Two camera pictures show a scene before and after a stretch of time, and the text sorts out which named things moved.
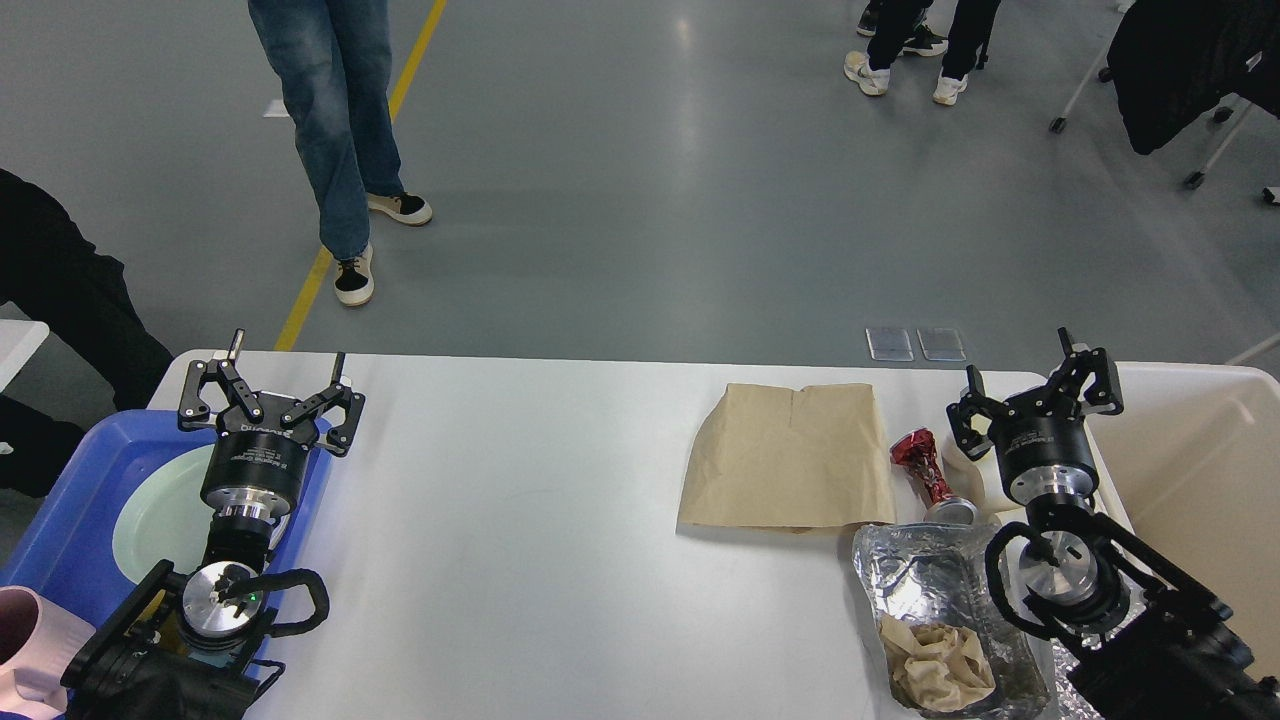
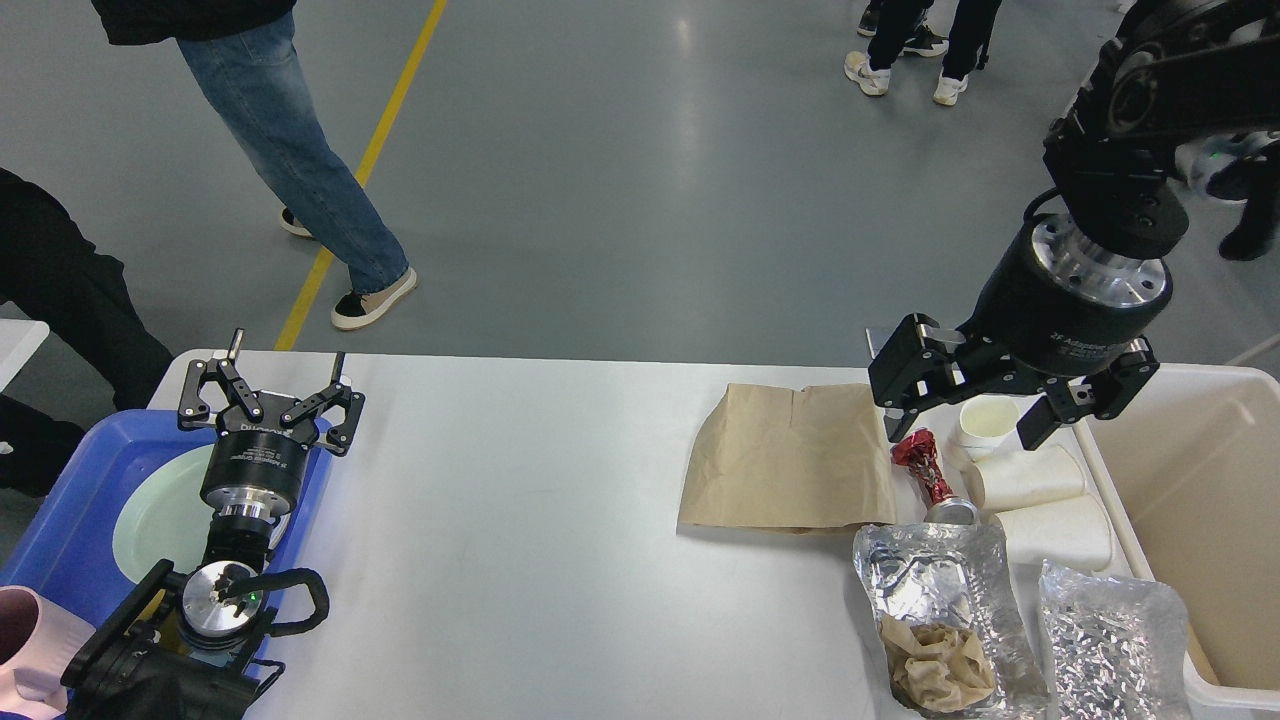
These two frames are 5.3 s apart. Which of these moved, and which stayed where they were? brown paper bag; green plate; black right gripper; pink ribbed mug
Moved: black right gripper
Stayed: brown paper bag; green plate; pink ribbed mug
